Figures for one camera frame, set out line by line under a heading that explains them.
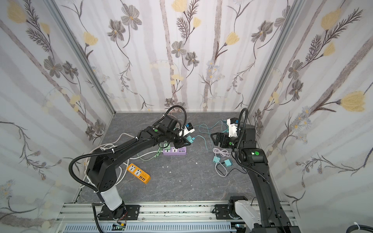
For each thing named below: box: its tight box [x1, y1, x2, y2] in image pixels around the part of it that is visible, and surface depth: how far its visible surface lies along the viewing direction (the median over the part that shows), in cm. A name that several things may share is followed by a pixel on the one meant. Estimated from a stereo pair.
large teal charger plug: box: [223, 158, 232, 167], surface depth 92 cm
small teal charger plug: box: [212, 155, 221, 163], surface depth 92 cm
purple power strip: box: [162, 146, 187, 156], surface depth 97 cm
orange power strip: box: [126, 163, 152, 184], surface depth 86 cm
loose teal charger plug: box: [186, 135, 196, 144], surface depth 81 cm
